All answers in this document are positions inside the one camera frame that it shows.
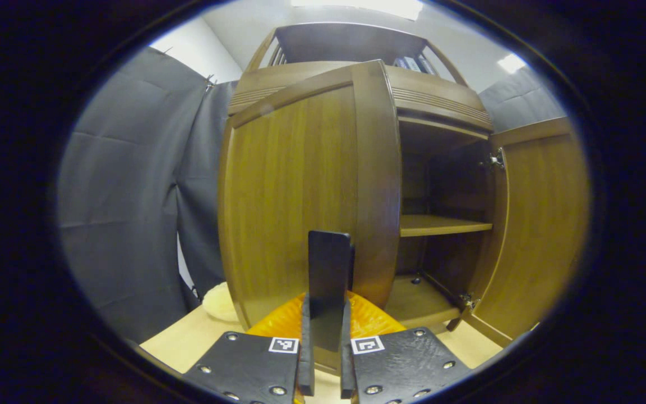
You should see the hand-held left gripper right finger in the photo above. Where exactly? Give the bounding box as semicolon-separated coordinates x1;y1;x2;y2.
340;291;472;404

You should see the silver door hinge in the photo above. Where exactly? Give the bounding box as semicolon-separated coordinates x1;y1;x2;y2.
458;292;481;315
480;147;506;172

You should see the wooden inner cabinet shelf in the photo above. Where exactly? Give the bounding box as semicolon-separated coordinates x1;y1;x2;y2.
400;214;493;237

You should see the black door handle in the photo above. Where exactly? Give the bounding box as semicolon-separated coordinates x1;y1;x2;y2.
307;230;355;353

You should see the black backdrop cloth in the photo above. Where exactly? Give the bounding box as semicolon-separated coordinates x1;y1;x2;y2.
57;47;567;343

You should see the small ceiling light panel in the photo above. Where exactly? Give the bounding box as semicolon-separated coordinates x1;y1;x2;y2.
497;53;527;75

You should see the wooden cabinet drawer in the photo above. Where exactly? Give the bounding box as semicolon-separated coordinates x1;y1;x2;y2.
228;60;493;132

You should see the wooden shoe cabinet door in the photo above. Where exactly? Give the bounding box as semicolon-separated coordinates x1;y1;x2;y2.
218;60;402;374
447;116;591;348

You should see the wooden double-door shoe cabinet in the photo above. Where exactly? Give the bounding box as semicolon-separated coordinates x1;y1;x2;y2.
228;22;495;334

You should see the pale yellow round sponge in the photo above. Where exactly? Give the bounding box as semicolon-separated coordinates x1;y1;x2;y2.
202;282;241;323

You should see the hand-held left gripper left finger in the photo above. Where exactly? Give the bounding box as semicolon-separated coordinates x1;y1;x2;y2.
182;292;315;404

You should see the large ceiling light panel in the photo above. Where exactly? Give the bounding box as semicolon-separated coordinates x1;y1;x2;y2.
292;0;424;21

